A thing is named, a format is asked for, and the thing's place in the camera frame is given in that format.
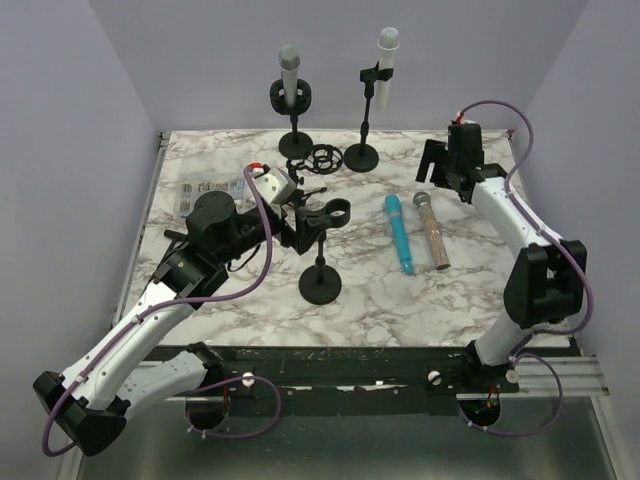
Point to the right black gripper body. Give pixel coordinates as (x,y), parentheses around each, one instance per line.
(453,163)

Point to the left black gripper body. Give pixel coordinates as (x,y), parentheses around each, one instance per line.
(288,239)

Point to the glitter microphone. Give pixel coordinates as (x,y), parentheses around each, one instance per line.
(422,203)

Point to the black round-base holder stand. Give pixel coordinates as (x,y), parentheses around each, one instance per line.
(321,284)

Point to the black tripod shock-mount stand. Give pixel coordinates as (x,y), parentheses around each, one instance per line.
(322,160)

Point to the blue microphone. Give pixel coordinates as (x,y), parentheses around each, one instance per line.
(393,210)

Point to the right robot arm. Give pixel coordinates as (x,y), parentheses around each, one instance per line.
(545,285)

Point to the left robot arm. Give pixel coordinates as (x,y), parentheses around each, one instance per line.
(225,255)

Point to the black round-base clip stand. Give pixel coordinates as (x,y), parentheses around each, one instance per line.
(362,157)

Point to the white microphone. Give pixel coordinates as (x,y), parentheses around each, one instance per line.
(388,43)

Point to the silver microphone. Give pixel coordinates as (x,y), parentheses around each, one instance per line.
(289,62)

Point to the clear plastic screw box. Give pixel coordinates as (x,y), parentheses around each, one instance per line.
(192,185)

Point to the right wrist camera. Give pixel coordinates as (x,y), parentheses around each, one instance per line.
(464,137)

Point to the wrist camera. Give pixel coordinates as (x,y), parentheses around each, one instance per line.
(273,184)
(464,137)

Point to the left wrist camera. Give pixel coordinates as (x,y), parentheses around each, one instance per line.
(273,184)

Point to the black round-base shock-mount stand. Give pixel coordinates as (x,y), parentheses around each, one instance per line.
(295,144)

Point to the black T-handle tool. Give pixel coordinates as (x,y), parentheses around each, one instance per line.
(175,268)

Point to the black front mounting rail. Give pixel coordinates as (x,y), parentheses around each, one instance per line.
(341,381)

